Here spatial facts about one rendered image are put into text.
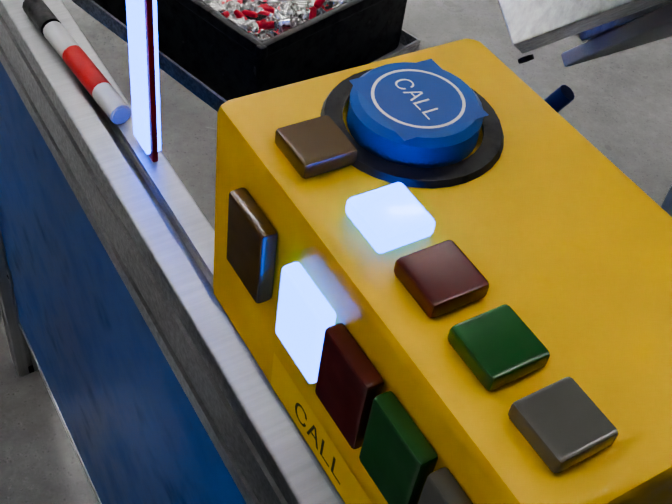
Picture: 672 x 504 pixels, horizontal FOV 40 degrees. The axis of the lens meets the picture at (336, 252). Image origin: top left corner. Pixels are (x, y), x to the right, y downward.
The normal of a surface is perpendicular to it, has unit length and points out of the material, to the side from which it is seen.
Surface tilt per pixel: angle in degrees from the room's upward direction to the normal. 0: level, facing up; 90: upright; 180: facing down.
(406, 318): 0
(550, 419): 0
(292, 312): 90
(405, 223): 0
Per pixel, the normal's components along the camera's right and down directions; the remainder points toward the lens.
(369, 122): -0.50, -0.23
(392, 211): 0.11, -0.69
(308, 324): -0.86, 0.30
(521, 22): -0.27, 0.13
